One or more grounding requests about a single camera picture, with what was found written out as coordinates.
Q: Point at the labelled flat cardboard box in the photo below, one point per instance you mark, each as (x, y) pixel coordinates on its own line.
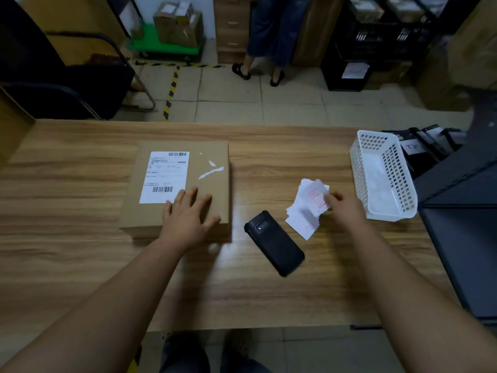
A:
(405, 10)

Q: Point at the large plain cardboard box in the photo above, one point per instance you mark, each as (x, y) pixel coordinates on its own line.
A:
(209, 205)

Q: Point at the wooden drawer desk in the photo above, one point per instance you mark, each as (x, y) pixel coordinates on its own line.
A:
(231, 31)

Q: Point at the black plastic crates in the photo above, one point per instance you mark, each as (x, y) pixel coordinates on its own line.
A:
(332, 79)

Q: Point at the person's right leg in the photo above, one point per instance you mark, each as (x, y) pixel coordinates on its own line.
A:
(244, 363)

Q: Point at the dark metal shelf rack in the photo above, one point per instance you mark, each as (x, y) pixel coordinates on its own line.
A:
(462, 244)

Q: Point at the medium taped cardboard box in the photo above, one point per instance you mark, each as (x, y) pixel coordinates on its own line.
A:
(182, 34)

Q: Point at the black flat device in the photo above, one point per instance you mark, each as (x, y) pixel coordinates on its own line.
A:
(425, 141)
(452, 137)
(436, 135)

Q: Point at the green platform trolley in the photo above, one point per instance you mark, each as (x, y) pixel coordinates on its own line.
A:
(163, 48)

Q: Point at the person's left hand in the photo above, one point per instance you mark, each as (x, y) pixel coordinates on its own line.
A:
(184, 225)

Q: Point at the black handheld scanner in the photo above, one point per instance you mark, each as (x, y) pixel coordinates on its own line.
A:
(275, 244)

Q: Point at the person's left leg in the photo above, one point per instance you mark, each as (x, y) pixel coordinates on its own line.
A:
(184, 357)

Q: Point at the tiny cardboard box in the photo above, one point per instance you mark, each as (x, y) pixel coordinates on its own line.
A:
(137, 34)

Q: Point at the black office chair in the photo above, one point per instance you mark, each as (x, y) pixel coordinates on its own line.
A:
(39, 73)

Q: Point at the stack of large cardboard boxes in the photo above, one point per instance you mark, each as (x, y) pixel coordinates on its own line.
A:
(70, 19)

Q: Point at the small yellowish cardboard box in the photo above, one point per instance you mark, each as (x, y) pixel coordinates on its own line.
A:
(183, 10)

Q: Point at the white plastic bag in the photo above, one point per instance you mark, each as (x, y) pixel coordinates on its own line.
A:
(436, 3)

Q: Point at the small labelled cardboard box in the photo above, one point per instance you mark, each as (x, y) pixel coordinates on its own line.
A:
(166, 8)

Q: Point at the black scanners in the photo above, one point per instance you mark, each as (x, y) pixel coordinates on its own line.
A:
(414, 155)

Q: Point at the person's leg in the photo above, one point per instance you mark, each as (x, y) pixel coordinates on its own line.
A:
(244, 363)
(184, 357)

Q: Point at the white perforated plastic tray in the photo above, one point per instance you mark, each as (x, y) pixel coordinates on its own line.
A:
(355, 167)

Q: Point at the pile of translucent backing papers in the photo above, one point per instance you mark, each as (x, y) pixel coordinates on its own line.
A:
(378, 186)

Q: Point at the stack of white stickers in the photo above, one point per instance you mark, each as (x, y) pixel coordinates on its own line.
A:
(304, 217)

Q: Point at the person's left forearm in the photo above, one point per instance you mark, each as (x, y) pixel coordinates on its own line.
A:
(97, 310)

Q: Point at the person's right forearm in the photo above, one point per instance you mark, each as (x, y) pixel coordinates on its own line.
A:
(419, 299)

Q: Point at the person's right hand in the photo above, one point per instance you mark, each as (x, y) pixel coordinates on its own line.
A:
(345, 209)

